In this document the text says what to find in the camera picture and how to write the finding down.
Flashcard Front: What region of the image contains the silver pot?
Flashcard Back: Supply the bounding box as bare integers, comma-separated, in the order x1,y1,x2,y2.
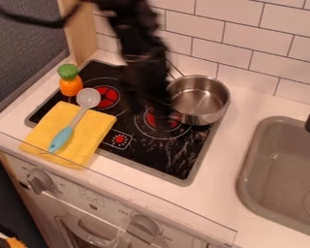
165,75,233,127

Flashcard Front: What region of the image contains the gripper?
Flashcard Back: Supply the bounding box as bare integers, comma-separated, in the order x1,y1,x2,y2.
117,52,179,129

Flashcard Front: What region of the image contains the blue and white spoon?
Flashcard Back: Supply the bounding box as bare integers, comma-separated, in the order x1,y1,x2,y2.
47,87,103,154

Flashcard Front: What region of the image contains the toy stove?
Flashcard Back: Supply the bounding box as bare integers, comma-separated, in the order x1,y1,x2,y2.
24,59,227,188

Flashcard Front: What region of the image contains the black cable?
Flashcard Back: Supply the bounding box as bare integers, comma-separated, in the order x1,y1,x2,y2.
0,1,84,29

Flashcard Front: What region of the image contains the orange toy carrot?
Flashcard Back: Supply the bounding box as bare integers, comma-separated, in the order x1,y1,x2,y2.
56,63,85,98

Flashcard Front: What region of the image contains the yellow cloth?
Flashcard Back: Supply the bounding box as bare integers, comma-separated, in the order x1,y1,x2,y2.
17,101,119,171

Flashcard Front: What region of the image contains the toy sink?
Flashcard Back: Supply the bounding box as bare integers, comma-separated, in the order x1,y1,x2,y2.
234,115,310,240

